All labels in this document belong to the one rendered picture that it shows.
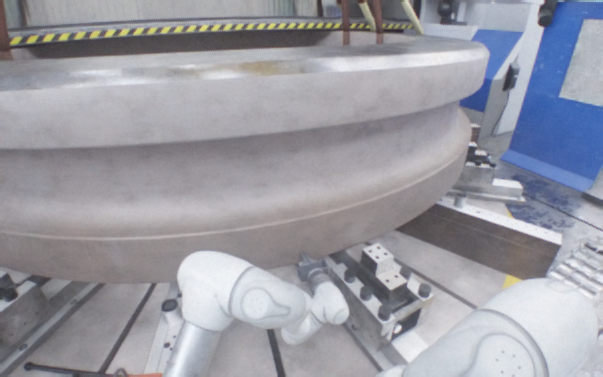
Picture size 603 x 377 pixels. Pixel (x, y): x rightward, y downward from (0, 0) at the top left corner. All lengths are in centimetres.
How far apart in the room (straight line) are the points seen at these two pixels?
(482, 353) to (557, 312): 17
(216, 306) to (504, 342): 58
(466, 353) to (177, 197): 124
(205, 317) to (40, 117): 92
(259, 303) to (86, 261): 109
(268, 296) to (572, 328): 51
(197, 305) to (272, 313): 20
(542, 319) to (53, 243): 165
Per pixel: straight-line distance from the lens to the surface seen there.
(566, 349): 55
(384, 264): 165
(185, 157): 134
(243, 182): 139
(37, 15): 427
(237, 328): 200
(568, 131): 539
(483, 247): 258
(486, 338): 44
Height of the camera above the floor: 190
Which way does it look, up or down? 29 degrees down
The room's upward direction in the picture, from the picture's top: straight up
